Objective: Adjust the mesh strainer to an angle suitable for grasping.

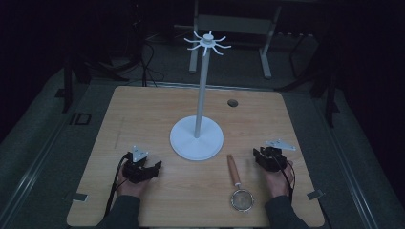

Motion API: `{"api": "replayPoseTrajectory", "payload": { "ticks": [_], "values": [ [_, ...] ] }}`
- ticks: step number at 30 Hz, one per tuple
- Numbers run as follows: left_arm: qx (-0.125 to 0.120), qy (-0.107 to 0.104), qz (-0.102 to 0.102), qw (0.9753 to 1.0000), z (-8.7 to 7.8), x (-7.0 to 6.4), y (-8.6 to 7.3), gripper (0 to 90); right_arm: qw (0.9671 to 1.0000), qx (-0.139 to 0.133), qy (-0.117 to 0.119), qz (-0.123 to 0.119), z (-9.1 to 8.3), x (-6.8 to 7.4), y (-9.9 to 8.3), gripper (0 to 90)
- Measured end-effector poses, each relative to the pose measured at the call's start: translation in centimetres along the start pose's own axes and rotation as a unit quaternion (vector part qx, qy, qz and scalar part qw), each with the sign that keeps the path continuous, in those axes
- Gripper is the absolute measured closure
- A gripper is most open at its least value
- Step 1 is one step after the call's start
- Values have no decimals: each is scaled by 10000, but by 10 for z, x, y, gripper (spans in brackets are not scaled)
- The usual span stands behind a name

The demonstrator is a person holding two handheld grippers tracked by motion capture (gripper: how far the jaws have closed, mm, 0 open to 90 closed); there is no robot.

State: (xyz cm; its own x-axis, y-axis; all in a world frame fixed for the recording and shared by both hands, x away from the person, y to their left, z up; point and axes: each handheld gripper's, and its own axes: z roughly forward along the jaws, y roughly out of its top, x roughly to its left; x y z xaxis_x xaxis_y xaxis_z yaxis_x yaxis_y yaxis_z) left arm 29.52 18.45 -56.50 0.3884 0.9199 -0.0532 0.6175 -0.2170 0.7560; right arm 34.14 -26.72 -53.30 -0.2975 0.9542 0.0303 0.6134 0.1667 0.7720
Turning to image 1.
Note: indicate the white hook stand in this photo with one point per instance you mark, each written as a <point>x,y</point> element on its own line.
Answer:
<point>200,120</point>

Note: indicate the white metal table frame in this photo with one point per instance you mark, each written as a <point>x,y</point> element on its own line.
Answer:
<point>235,35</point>

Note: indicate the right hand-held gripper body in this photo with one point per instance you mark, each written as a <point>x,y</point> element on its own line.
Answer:
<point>273,156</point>

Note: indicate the black floor bracket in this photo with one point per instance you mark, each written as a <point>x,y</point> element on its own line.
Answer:
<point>80,119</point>

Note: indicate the grey table bracket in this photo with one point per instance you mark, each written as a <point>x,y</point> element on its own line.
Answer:
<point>79,197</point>
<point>315,194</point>

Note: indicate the black tripod stand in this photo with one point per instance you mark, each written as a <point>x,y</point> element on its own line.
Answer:
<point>81,68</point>
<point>321,79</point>

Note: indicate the person's left hand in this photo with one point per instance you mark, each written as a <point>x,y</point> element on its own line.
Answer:
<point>132,187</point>

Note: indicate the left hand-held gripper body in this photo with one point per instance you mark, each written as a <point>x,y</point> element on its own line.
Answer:
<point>138,168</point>

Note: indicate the person's right hand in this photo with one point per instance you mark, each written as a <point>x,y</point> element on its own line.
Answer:
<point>279,182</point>

